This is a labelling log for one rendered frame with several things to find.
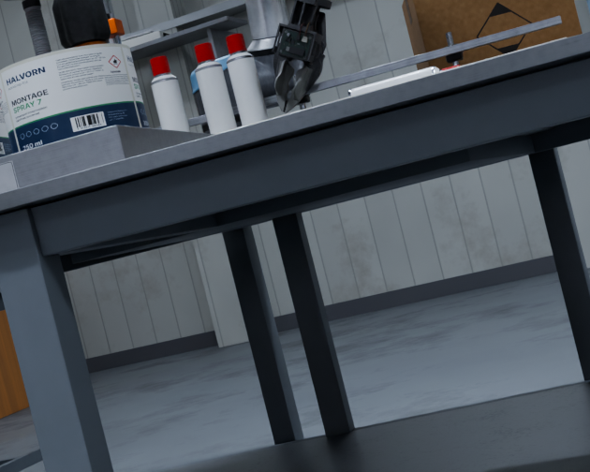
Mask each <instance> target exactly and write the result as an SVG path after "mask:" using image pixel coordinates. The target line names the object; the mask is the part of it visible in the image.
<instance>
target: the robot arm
mask: <svg viewBox="0 0 590 472"><path fill-rule="evenodd" d="M244 1H245V5H246V10H247V15H248V20H249V25H250V30H251V35H252V39H253V40H252V43H251V45H250V46H249V48H248V49H247V51H248V53H250V54H252V55H254V60H255V64H256V68H257V72H258V78H259V82H260V86H261V90H262V94H263V97H264V98H265V97H269V96H275V95H276V97H277V102H278V103H275V104H272V105H268V106H266V109H270V108H274V107H280V110H281V111H282V112H289V111H291V110H292V109H293V108H294V107H295V106H296V105H297V104H298V103H299V102H300V101H301V100H302V98H303V97H304V96H305V95H306V93H307V92H308V91H309V90H310V89H311V87H312V86H313V85H314V83H315V82H316V81H317V79H318V77H319V76H320V74H321V71H322V68H323V60H324V58H325V55H324V54H323V53H324V51H325V49H326V46H327V42H326V17H325V13H324V12H320V11H319V10H320V9H321V8H324V9H331V6H332V2H331V0H295V2H294V6H293V9H292V13H291V17H290V20H289V22H288V14H287V8H286V3H285V0H244ZM229 58H230V55H227V56H224V57H221V58H218V59H215V61H216V62H217V63H219V64H221V65H222V68H223V72H224V76H225V80H226V84H227V87H228V91H229V98H230V102H231V106H232V107H235V106H237V103H236V99H235V95H234V92H233V88H232V84H231V80H230V76H229V70H228V66H227V60H228V59H229ZM195 70H196V69H195ZM195 70H194V71H193V72H192V74H191V76H190V80H191V85H192V89H193V92H192V94H193V95H194V98H195V101H196V104H197V108H198V112H199V116H201V115H204V114H205V110H204V107H203V103H202V99H201V95H200V91H199V85H198V81H197V77H196V73H195ZM295 75H296V84H295V86H294V82H293V79H292V77H293V76H295ZM290 90H292V91H291V97H290V99H289V100H288V92H289V91H290Z"/></svg>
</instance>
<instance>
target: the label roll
mask: <svg viewBox="0 0 590 472"><path fill-rule="evenodd" d="M0 104H1V108H2V112H3V115H4V119H5V123H6V127H7V133H8V137H9V141H10V145H11V149H12V153H13V154H15V153H18V152H21V151H24V150H28V149H32V148H35V147H38V146H41V145H45V144H48V143H52V142H55V141H59V140H64V139H68V138H71V137H75V136H78V135H81V134H84V133H88V132H91V131H95V130H98V129H101V128H105V127H108V126H112V125H129V126H138V127H148V128H150V127H149V123H148V119H147V115H146V111H145V108H144V104H143V100H142V96H141V92H140V86H139V82H138V78H137V74H136V70H135V67H134V63H133V59H132V55H131V51H130V48H129V47H128V46H127V45H124V44H115V43H108V44H95V45H86V46H80V47H74V48H69V49H64V50H60V51H55V52H48V53H44V54H41V55H38V56H34V57H31V58H28V59H25V60H22V61H20V62H17V63H15V64H12V65H10V66H7V67H5V68H3V69H1V70H0Z"/></svg>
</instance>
